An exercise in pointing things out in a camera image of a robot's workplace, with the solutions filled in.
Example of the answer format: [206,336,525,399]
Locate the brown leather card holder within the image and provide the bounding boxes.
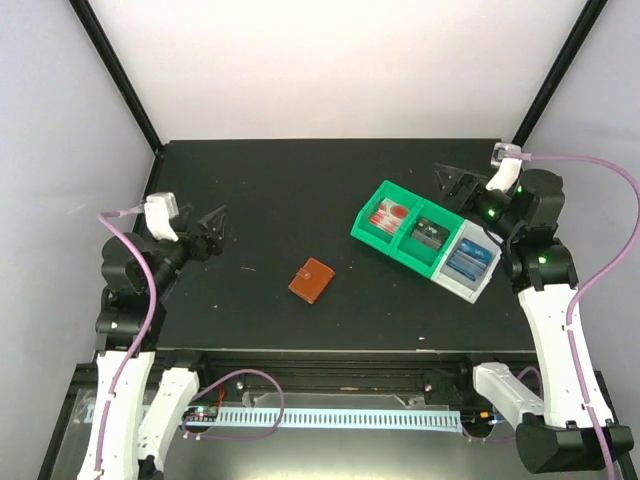
[288,258,335,304]

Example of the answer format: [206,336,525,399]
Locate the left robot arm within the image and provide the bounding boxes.
[77,195,228,479]

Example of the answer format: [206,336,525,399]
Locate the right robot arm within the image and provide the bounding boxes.
[436,164,634,478]

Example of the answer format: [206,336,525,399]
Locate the black card stack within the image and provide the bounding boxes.
[411,217,450,251]

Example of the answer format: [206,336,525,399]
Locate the green bin with black cards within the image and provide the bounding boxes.
[390,199,463,278]

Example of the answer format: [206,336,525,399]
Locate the blue card stack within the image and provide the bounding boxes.
[446,238,493,282]

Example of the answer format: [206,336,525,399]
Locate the red card stack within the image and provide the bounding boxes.
[369,198,410,236]

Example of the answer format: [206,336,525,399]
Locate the white bin with blue cards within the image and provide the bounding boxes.
[430,220,501,304]

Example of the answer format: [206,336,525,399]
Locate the green bin with red cards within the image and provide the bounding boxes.
[351,180,424,256]

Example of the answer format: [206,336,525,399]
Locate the left circuit board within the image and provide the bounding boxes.
[182,405,218,424]

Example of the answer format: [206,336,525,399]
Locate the circuit board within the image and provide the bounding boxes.
[469,410,505,425]
[182,405,218,424]

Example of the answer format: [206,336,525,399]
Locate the right circuit board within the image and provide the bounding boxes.
[469,410,505,425]

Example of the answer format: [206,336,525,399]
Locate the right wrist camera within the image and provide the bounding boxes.
[485,142,522,193]

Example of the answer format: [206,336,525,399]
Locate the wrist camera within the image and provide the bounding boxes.
[143,192,179,242]
[485,142,522,193]

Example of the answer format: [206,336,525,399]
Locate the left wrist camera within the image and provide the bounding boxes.
[143,192,179,242]

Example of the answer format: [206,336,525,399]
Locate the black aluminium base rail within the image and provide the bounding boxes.
[74,349,606,401]

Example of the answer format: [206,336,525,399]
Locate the left black frame post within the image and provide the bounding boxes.
[69,0,164,155]

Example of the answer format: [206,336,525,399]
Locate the black frame post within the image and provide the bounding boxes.
[69,0,164,155]
[512,0,609,147]

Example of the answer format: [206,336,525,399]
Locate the white slotted cable duct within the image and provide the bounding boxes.
[178,407,463,433]

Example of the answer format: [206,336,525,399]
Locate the right black frame post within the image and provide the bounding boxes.
[512,0,609,147]

